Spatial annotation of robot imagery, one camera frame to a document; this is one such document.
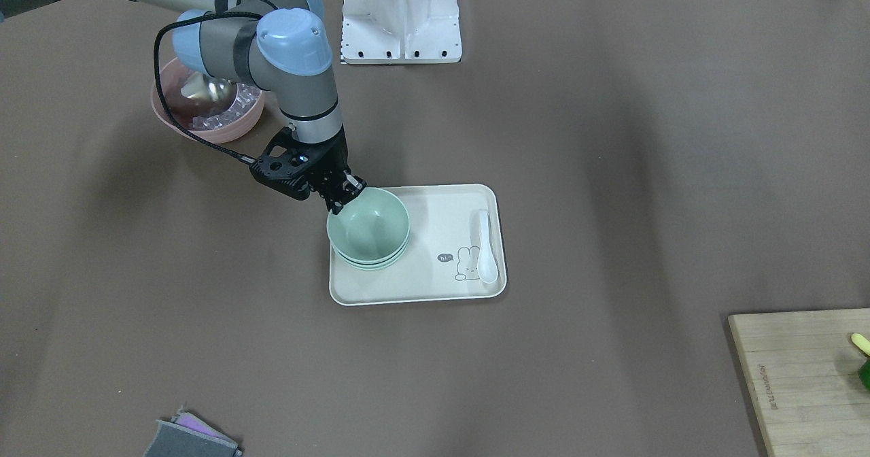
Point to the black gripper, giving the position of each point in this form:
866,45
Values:
331,162

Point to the green bowl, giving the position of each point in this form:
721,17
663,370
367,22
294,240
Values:
370,227
370,267
381,259

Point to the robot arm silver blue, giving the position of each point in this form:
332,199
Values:
278,46

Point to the green bowl on tray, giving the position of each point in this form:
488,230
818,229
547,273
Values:
370,267

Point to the beige serving tray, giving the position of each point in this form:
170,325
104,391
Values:
441,259

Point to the pink bowl with ice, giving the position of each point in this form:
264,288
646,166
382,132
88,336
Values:
241,117

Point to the white ceramic spoon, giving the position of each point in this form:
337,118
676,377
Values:
487,265

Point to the metal ice scoop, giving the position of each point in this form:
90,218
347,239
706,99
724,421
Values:
203,88

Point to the grey folded cloth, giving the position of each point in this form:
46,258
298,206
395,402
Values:
186,434

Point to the wooden cutting board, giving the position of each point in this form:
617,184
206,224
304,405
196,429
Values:
801,370

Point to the yellow plastic knife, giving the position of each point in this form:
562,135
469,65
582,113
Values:
861,342

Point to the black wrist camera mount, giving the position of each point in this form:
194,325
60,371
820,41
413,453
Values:
283,165

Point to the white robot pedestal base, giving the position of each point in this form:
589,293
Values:
400,32

